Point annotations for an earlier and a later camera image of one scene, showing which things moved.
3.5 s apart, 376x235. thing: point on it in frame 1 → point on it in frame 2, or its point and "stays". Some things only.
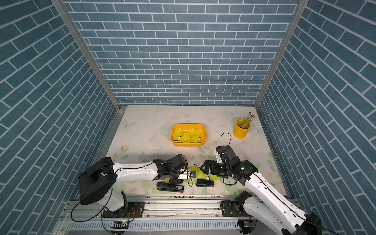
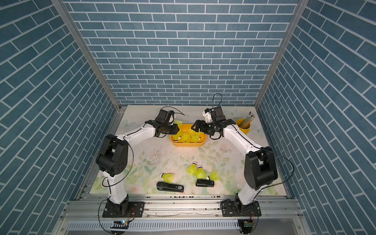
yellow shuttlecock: (185, 137) stays
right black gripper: (213, 170) → (199, 123)
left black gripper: (178, 181) → (174, 130)
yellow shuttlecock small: (194, 168) stays
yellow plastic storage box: (188, 135) stays
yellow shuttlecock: (176, 132) stays
